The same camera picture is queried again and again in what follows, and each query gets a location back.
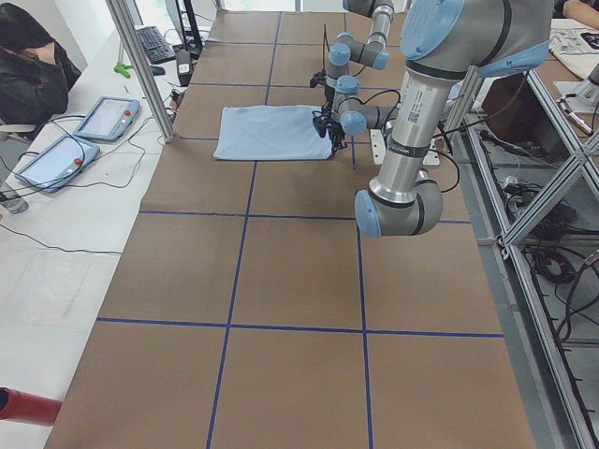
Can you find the near blue teach pendant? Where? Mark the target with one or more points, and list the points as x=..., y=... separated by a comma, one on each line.
x=59, y=164

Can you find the light blue t-shirt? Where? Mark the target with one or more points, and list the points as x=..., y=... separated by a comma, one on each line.
x=269, y=133

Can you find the blue teach pendant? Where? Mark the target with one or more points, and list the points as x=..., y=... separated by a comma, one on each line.
x=108, y=119
x=59, y=164

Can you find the black computer mouse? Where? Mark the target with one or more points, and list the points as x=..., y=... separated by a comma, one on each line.
x=157, y=70

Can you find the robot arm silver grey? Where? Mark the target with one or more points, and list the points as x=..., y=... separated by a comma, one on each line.
x=499, y=38
x=346, y=48

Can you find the far blue teach pendant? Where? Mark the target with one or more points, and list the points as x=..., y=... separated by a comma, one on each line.
x=108, y=119

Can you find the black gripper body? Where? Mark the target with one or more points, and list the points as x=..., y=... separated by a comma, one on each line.
x=335, y=133
x=329, y=94

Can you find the black power adapter labelled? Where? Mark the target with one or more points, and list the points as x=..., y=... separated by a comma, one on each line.
x=184, y=67

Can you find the aluminium frame post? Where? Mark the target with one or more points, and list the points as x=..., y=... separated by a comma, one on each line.
x=126, y=29

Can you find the green plastic object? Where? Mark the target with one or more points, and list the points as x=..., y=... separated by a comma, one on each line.
x=123, y=69

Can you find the person in black jacket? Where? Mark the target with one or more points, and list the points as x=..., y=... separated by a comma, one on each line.
x=36, y=72

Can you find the black keyboard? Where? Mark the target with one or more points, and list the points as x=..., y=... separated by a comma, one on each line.
x=155, y=47

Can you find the red cylinder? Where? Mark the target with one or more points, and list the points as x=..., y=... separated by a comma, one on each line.
x=21, y=407

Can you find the aluminium frame rack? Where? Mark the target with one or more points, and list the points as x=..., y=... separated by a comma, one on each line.
x=535, y=147

